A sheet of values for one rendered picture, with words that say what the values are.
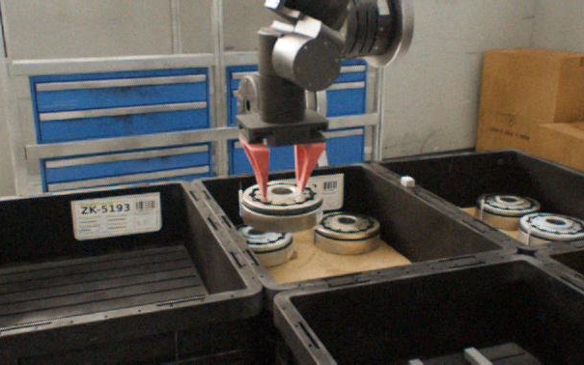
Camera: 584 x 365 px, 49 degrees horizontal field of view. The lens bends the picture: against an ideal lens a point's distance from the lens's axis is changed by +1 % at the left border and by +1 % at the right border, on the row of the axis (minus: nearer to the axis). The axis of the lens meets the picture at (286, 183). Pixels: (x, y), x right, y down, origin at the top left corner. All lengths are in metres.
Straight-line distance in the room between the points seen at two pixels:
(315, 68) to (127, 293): 0.39
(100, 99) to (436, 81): 2.51
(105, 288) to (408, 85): 3.63
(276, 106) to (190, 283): 0.28
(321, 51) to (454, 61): 3.89
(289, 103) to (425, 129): 3.77
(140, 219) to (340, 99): 2.20
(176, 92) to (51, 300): 1.96
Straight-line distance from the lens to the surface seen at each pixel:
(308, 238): 1.01
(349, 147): 3.16
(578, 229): 1.05
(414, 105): 4.40
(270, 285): 0.63
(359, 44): 1.39
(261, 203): 0.78
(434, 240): 0.88
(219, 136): 2.81
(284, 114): 0.75
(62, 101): 2.68
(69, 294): 0.88
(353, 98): 3.12
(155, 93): 2.74
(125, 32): 3.56
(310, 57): 0.67
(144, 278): 0.90
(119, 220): 0.97
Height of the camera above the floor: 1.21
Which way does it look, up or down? 17 degrees down
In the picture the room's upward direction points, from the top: straight up
